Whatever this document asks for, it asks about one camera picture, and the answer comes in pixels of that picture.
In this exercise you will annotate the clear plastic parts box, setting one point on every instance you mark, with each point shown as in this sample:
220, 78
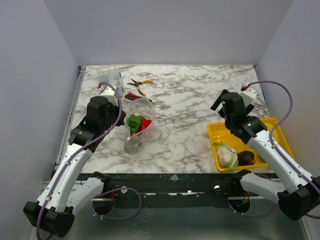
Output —
112, 77

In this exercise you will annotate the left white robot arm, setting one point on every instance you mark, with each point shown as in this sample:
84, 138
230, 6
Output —
55, 209

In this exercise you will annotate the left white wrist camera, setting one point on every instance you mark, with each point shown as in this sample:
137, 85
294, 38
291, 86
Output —
108, 93

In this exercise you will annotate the white toy cauliflower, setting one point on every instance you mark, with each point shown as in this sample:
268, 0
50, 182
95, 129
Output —
227, 156

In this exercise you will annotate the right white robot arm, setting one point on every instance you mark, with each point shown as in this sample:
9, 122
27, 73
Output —
298, 192

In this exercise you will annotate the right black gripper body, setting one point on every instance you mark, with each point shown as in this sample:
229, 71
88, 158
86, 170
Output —
216, 104

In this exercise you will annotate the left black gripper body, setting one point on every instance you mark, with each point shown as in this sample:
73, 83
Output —
113, 111

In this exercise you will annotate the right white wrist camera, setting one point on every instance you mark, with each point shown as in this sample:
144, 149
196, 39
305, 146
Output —
248, 95

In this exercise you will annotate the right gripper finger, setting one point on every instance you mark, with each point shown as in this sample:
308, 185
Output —
221, 113
218, 100

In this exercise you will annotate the yellow handled pliers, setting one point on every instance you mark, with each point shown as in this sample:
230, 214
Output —
138, 83

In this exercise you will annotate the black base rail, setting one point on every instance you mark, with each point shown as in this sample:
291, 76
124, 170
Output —
170, 190

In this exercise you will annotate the yellow plastic tray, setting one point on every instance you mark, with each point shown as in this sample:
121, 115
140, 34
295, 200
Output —
218, 133

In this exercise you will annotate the dark maroon toy beet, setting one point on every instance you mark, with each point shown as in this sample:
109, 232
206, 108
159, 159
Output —
246, 158

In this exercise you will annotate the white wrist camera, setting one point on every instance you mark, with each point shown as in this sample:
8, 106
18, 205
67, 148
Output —
108, 93
248, 95

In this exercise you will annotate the green toy pepper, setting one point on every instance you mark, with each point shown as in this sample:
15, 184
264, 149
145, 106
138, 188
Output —
134, 122

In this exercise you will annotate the clear zip top bag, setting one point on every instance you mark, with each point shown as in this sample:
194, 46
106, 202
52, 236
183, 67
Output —
135, 142

